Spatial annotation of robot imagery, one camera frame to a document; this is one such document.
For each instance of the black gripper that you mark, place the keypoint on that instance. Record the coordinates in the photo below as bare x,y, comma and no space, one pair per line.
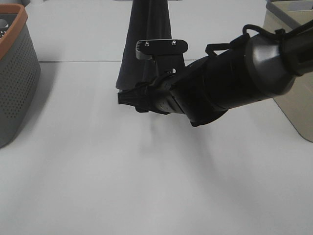
165,94

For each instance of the dark grey towel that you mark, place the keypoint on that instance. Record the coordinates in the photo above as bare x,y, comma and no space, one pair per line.
149,20

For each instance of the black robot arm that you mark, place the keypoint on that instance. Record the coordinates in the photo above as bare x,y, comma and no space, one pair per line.
255,66

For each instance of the beige basket grey rim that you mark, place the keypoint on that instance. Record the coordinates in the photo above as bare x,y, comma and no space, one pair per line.
297,104

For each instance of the grey perforated basket orange rim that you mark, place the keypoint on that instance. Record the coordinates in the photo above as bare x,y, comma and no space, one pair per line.
19,70

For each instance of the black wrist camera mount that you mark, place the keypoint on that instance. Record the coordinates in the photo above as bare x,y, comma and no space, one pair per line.
167,54

